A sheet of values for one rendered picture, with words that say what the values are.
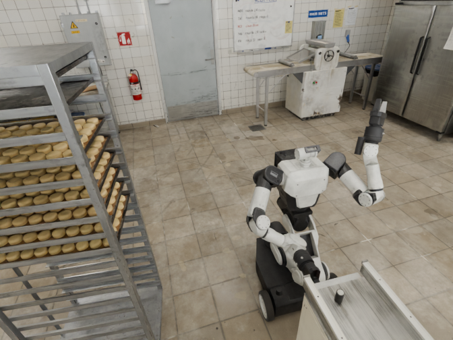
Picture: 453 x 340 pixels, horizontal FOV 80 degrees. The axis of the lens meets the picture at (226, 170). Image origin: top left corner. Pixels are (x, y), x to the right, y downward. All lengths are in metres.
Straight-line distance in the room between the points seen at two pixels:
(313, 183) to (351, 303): 0.62
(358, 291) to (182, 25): 4.51
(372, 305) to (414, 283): 1.35
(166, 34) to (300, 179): 3.93
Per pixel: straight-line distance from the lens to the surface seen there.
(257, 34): 5.35
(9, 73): 0.98
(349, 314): 1.34
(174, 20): 5.02
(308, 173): 1.57
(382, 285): 1.39
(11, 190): 1.21
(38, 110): 1.02
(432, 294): 2.71
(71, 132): 0.98
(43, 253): 1.46
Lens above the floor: 1.95
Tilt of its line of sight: 32 degrees down
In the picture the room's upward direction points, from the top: 3 degrees counter-clockwise
